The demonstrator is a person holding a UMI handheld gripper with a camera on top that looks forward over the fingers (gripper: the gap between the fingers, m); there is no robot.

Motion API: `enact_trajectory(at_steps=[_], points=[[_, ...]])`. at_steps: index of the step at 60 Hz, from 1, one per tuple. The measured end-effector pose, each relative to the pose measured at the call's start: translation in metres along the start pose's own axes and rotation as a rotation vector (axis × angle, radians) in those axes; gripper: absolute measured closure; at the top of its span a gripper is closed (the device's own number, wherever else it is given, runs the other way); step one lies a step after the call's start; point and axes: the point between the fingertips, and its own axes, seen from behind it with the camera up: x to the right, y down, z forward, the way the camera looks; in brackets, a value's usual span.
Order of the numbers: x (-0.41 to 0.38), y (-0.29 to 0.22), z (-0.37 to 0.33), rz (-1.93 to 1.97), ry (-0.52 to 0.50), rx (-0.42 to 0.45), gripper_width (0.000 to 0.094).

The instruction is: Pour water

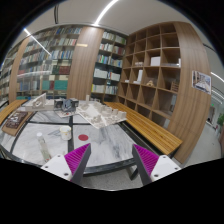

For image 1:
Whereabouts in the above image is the bookshelf with books centre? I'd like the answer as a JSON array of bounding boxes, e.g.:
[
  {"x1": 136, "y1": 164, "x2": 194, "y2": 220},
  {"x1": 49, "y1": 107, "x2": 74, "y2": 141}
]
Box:
[{"x1": 91, "y1": 30, "x2": 126, "y2": 102}]

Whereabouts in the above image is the dark grey building model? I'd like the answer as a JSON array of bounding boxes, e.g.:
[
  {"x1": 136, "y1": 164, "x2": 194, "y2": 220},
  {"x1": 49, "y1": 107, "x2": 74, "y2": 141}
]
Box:
[{"x1": 54, "y1": 98, "x2": 79, "y2": 112}]

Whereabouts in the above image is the white architectural model large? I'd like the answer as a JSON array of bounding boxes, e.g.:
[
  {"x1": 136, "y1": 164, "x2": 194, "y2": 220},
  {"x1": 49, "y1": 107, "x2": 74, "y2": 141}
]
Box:
[{"x1": 76, "y1": 95, "x2": 127, "y2": 129}]

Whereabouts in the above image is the wooden bench left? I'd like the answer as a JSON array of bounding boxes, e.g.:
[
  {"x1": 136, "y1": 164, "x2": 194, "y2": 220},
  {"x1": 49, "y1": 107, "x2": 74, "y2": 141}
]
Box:
[{"x1": 0, "y1": 99, "x2": 26, "y2": 125}]

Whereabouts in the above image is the wooden bench right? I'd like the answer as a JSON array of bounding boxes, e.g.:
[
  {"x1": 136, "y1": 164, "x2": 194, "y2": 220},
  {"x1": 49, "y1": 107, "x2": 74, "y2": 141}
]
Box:
[{"x1": 106, "y1": 102, "x2": 182, "y2": 155}]

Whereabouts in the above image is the red round marker sticker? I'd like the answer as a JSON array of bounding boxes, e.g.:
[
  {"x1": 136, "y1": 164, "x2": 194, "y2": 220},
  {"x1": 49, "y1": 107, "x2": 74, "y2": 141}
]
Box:
[{"x1": 78, "y1": 134, "x2": 88, "y2": 141}]

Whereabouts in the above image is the glass fronted bookshelf left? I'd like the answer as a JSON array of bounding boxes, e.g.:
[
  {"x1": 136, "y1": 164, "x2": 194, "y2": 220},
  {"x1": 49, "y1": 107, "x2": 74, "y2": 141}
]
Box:
[{"x1": 17, "y1": 25, "x2": 82, "y2": 99}]

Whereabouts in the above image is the white building model left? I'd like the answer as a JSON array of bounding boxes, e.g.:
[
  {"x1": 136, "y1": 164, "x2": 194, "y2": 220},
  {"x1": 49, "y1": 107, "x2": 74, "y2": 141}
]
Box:
[{"x1": 22, "y1": 94, "x2": 54, "y2": 112}]

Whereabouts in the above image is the dark brown framed board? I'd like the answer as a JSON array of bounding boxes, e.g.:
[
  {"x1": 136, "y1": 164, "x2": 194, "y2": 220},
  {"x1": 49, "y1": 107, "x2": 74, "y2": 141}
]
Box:
[{"x1": 2, "y1": 111, "x2": 32, "y2": 136}]

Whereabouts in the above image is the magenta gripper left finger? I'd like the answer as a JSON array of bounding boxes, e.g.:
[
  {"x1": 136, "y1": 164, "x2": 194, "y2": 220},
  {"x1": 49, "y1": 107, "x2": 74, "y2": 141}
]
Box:
[{"x1": 42, "y1": 143, "x2": 91, "y2": 185}]

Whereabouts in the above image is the clear plastic water bottle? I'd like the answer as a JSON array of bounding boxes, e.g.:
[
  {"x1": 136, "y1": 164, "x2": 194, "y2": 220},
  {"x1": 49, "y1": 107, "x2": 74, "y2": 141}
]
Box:
[{"x1": 36, "y1": 132, "x2": 51, "y2": 162}]

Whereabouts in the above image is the poster on wooden wall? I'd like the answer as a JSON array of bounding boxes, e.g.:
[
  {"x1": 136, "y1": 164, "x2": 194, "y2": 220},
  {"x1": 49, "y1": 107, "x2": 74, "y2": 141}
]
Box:
[{"x1": 192, "y1": 70, "x2": 211, "y2": 94}]

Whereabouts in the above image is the wooden bench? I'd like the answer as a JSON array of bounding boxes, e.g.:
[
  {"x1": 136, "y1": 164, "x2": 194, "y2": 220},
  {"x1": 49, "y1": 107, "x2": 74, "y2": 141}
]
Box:
[
  {"x1": 106, "y1": 102, "x2": 182, "y2": 155},
  {"x1": 0, "y1": 99, "x2": 26, "y2": 125}
]

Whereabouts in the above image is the wooden cubby shelf unit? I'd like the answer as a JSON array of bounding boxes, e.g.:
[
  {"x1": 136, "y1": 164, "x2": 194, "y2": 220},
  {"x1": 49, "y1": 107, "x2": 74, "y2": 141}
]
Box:
[{"x1": 116, "y1": 21, "x2": 211, "y2": 163}]

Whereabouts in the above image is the white paper cup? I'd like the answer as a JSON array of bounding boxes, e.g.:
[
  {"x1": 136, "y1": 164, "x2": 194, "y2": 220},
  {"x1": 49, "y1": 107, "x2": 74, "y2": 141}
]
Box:
[{"x1": 60, "y1": 126, "x2": 71, "y2": 140}]

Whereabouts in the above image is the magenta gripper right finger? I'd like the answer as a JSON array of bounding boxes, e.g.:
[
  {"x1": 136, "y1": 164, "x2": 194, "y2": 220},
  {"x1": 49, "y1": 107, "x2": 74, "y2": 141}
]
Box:
[{"x1": 132, "y1": 144, "x2": 180, "y2": 185}]

